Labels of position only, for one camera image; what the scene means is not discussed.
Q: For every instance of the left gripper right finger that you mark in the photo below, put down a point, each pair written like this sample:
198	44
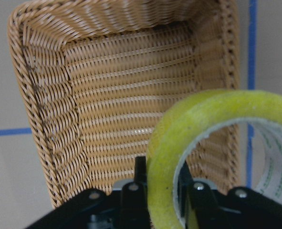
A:
185	182

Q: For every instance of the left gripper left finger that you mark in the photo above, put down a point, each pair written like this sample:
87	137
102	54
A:
140	175

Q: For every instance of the yellow clear tape roll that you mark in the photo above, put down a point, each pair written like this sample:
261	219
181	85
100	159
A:
200	117

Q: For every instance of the brown wicker basket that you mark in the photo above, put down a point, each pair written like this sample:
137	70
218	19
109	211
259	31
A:
96	76

